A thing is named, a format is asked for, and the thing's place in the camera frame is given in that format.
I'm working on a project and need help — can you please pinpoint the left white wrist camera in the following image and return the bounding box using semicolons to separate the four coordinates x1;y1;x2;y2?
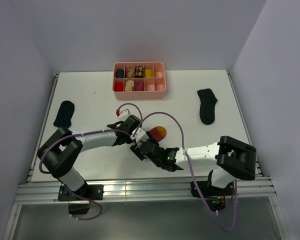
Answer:
116;109;131;122

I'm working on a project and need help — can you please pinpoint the beige patterned rolled sock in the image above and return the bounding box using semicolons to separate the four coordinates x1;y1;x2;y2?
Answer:
124;80;135;92

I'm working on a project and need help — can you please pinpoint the brown checkered rolled sock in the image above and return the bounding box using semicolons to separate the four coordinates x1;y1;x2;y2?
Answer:
134;66;144;78

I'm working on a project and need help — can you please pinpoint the dark navy rolled sock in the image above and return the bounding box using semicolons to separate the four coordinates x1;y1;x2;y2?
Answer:
115;68;125;79

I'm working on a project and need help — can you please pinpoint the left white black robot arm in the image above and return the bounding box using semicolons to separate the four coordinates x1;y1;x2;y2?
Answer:
37;115;141;200

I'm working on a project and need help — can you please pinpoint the dark navy ankle sock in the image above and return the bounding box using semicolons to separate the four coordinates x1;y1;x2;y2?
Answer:
53;100;75;128

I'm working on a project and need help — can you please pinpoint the yellow rolled sock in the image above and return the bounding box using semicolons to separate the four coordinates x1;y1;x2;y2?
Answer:
144;68;154;78

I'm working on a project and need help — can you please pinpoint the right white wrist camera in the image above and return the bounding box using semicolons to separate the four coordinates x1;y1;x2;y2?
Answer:
130;128;149;146

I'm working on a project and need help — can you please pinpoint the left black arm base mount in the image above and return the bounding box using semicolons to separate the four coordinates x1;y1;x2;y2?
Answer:
57;184;104;221

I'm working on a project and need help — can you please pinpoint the black sock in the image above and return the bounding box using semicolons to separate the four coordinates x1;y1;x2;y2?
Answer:
197;88;218;125

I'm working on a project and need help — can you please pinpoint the aluminium frame rail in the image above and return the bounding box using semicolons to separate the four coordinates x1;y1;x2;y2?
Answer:
13;176;277;205

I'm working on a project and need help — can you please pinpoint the red rolled sock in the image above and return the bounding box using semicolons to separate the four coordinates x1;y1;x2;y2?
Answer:
114;82;124;92

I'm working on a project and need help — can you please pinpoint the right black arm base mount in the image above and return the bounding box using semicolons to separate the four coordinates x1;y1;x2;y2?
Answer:
197;180;235;211

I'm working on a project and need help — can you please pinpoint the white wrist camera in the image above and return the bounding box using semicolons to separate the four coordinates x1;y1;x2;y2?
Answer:
130;128;149;146
116;109;131;122

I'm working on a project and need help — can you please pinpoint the pink divided organizer box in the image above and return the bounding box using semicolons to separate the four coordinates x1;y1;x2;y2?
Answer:
112;61;167;100

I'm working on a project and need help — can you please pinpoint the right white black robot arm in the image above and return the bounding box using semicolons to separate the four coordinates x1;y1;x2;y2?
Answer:
130;136;257;195

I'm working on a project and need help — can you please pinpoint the brown cream patterned rolled sock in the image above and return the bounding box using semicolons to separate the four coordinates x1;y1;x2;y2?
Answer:
125;68;135;78

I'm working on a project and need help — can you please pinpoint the maroon purple striped sock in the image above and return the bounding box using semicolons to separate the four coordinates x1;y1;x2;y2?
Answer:
148;126;167;142

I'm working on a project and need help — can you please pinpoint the maroon rolled sock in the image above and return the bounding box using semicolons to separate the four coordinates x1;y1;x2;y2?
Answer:
134;80;145;92

